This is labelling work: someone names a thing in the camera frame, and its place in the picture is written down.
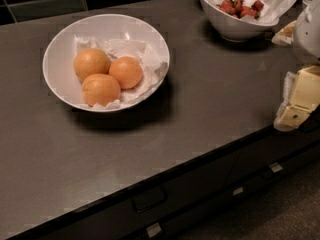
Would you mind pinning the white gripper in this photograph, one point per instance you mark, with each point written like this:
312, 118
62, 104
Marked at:
308, 34

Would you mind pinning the dark lower drawer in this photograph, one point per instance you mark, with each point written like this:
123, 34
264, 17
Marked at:
269, 206

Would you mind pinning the orange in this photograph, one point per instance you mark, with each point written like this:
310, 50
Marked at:
91, 61
127, 71
100, 89

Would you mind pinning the white paper under oranges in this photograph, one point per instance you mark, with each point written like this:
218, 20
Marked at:
153, 66

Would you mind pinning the dark drawer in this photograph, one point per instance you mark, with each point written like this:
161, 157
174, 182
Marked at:
148, 202
269, 206

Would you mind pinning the large white bowl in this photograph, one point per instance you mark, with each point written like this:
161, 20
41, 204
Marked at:
59, 56

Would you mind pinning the red strawberries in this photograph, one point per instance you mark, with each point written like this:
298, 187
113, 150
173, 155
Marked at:
237, 8

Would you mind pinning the white bowl with strawberries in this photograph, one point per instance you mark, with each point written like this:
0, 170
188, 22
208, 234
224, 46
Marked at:
234, 29

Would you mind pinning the dark upper drawer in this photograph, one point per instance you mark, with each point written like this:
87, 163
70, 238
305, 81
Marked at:
148, 202

